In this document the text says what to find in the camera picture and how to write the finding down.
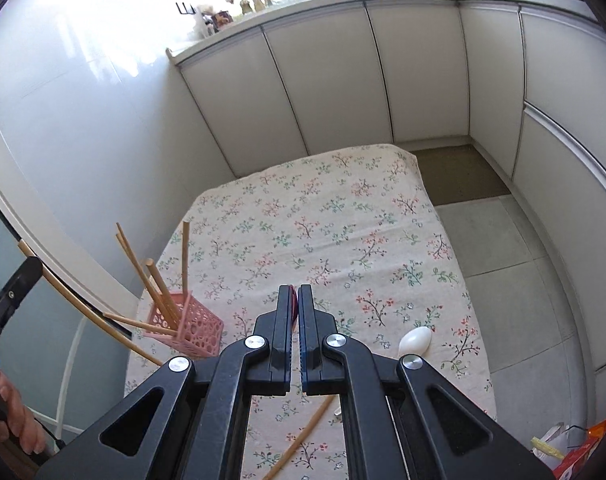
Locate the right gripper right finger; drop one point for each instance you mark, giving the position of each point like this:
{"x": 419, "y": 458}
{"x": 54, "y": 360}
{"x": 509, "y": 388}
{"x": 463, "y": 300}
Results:
{"x": 401, "y": 418}

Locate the white plastic spoon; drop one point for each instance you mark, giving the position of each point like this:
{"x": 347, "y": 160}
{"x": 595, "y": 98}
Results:
{"x": 416, "y": 341}

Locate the red plastic spoon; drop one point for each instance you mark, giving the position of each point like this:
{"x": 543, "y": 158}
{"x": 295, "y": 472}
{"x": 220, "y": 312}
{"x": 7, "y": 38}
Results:
{"x": 293, "y": 307}

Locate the person's left hand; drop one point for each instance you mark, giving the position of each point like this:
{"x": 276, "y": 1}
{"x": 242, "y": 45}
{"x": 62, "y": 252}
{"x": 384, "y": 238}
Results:
{"x": 20, "y": 422}

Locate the pink perforated utensil holder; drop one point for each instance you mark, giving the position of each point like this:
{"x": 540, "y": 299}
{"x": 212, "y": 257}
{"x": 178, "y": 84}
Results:
{"x": 199, "y": 332}

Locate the orange snack bag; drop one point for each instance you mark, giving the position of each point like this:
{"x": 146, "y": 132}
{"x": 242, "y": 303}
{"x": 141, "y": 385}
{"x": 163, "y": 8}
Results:
{"x": 574, "y": 462}

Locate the floral tablecloth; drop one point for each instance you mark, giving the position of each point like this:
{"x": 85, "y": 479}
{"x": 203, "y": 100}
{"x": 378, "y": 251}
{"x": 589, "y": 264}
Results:
{"x": 358, "y": 227}

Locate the white lower cabinets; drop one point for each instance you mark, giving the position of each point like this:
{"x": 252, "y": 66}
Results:
{"x": 523, "y": 80}

